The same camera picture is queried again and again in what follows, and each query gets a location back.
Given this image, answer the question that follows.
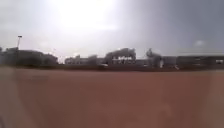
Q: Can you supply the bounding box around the dark clump of trees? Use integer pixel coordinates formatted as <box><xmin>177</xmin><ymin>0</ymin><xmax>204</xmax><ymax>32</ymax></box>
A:
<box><xmin>0</xmin><ymin>46</ymin><xmax>60</xmax><ymax>68</ymax></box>

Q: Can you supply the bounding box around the row of buildings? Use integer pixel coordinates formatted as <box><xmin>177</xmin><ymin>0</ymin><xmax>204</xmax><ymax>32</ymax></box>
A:
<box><xmin>64</xmin><ymin>47</ymin><xmax>224</xmax><ymax>71</ymax></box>

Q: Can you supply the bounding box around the lamp pole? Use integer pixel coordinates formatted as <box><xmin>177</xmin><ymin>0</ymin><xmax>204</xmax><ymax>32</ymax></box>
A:
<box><xmin>16</xmin><ymin>34</ymin><xmax>24</xmax><ymax>52</ymax></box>

